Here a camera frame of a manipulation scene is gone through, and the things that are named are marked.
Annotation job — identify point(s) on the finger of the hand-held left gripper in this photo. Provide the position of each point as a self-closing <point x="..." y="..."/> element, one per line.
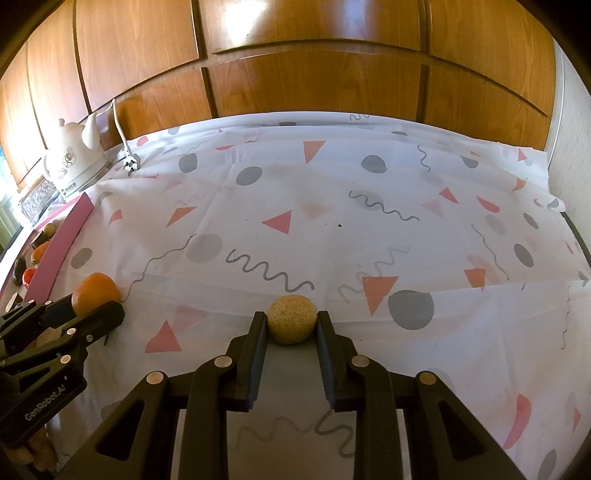
<point x="46" y="311"/>
<point x="104" y="321"/>

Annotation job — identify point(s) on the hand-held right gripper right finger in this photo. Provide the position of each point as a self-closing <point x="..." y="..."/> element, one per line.
<point x="325" y="364"/>

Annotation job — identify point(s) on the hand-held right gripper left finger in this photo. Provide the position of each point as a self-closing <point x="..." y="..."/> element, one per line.
<point x="257" y="364"/>

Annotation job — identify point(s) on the orange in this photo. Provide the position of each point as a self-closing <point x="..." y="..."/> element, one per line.
<point x="94" y="290"/>

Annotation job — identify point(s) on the tan round ball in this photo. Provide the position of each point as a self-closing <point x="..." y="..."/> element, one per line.
<point x="292" y="318"/>

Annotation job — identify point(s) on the white box with pink rim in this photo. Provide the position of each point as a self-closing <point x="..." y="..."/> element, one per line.
<point x="60" y="240"/>

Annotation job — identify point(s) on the person's left hand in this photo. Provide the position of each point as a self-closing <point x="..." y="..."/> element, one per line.
<point x="34" y="454"/>

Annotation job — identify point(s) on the small red tomato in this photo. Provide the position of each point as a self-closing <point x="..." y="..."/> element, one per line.
<point x="29" y="275"/>

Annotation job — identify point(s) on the orange carrot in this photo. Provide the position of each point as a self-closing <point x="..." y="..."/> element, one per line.
<point x="40" y="253"/>

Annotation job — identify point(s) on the small yellowish round ball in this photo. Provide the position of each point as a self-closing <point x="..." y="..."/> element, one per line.
<point x="50" y="229"/>

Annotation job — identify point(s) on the wooden framed window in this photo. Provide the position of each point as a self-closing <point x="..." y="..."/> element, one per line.
<point x="7" y="217"/>

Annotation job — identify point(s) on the textured glass dish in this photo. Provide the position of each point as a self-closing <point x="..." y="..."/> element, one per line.
<point x="39" y="201"/>

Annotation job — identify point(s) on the white ceramic electric kettle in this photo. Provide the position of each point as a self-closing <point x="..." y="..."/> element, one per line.
<point x="69" y="161"/>

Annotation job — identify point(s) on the white patterned tablecloth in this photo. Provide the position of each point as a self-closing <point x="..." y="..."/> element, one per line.
<point x="323" y="194"/>

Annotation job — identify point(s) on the wooden wardrobe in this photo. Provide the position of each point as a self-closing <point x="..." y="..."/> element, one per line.
<point x="295" y="69"/>

